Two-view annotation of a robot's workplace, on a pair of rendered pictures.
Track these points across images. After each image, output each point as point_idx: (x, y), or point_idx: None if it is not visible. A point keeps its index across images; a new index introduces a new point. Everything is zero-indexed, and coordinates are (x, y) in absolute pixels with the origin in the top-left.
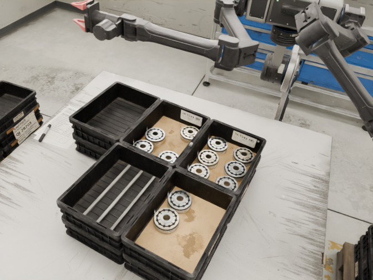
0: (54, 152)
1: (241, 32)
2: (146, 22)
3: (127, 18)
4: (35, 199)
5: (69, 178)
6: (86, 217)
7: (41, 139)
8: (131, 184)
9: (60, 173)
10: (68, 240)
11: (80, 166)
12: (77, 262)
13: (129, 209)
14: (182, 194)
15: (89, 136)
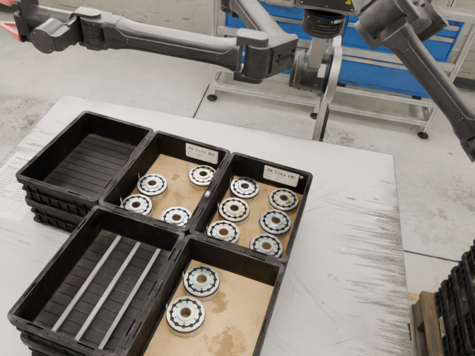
0: (1, 228)
1: (268, 22)
2: (117, 18)
3: (85, 14)
4: None
5: (29, 265)
6: (59, 335)
7: None
8: (126, 265)
9: (13, 260)
10: None
11: (44, 244)
12: None
13: (127, 306)
14: (205, 271)
15: (51, 199)
